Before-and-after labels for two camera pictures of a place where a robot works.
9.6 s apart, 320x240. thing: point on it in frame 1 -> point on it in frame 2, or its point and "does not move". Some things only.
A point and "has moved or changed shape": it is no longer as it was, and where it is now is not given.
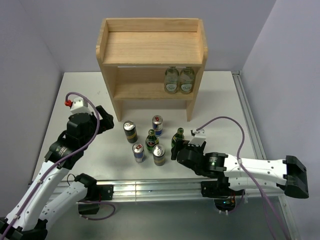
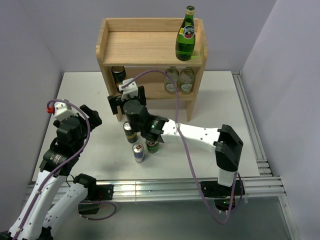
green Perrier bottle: x=151 y=141 does not move
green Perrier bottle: x=179 y=135 has moved or changed shape
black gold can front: x=159 y=153 -> x=119 y=73
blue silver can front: x=138 y=149 does not move
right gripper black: x=180 y=143 -> x=114 y=102
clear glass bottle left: x=171 y=80 does not move
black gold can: x=130 y=129 does not move
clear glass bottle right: x=187 y=80 does not move
